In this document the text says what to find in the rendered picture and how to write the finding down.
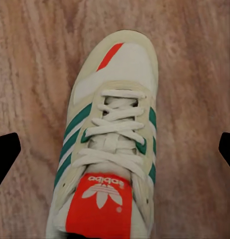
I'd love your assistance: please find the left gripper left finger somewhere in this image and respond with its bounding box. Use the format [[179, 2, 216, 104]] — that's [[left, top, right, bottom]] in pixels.
[[0, 132, 21, 184]]

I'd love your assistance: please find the gym shoe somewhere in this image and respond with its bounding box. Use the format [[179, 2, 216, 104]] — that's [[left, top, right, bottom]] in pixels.
[[45, 30, 159, 239]]

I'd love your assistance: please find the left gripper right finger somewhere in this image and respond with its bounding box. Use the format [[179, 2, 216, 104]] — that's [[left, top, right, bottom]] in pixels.
[[219, 132, 230, 166]]

